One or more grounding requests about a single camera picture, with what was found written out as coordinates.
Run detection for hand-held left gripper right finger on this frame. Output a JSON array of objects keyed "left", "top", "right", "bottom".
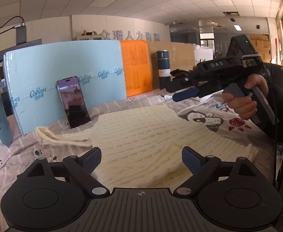
[{"left": 173, "top": 146, "right": 268, "bottom": 197}]

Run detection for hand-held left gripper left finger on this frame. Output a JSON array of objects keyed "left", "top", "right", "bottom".
[{"left": 17, "top": 147, "right": 110, "bottom": 197}]

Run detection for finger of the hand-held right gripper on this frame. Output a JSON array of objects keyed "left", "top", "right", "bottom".
[
  {"left": 172, "top": 87, "right": 225, "bottom": 102},
  {"left": 166, "top": 66, "right": 205, "bottom": 94}
]

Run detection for cream knitted sweater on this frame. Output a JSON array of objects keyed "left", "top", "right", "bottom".
[{"left": 35, "top": 105, "right": 259, "bottom": 189}]

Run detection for person's right forearm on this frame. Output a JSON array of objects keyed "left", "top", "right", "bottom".
[{"left": 262, "top": 61, "right": 283, "bottom": 144}]

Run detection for person's right hand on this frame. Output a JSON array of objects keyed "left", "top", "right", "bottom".
[{"left": 222, "top": 74, "right": 269, "bottom": 120}]

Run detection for black cloth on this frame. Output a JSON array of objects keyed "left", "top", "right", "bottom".
[{"left": 170, "top": 69, "right": 193, "bottom": 81}]

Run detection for white board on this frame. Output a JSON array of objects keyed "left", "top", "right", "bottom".
[{"left": 193, "top": 44, "right": 214, "bottom": 66}]

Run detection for dark blue thermos bottle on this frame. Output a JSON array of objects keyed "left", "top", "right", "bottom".
[{"left": 156, "top": 50, "right": 171, "bottom": 90}]

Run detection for brown cardboard sheet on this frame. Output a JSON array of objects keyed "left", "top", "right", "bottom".
[{"left": 147, "top": 41, "right": 196, "bottom": 90}]

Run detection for orange printed board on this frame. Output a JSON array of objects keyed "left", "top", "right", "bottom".
[{"left": 120, "top": 40, "right": 154, "bottom": 99}]

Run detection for stack of cardboard boxes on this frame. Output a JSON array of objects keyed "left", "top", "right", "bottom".
[{"left": 249, "top": 33, "right": 271, "bottom": 63}]

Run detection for black smartphone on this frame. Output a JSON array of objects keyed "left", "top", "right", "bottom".
[{"left": 56, "top": 76, "right": 92, "bottom": 129}]

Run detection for printed pink bedsheet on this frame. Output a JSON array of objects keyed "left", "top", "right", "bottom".
[{"left": 0, "top": 89, "right": 281, "bottom": 232}]

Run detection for large light blue foam board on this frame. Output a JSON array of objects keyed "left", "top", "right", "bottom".
[{"left": 3, "top": 40, "right": 128, "bottom": 136}]

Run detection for black wall box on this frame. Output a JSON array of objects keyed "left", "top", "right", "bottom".
[{"left": 15, "top": 23, "right": 27, "bottom": 45}]

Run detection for black cable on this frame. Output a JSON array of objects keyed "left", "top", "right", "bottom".
[{"left": 0, "top": 16, "right": 25, "bottom": 40}]

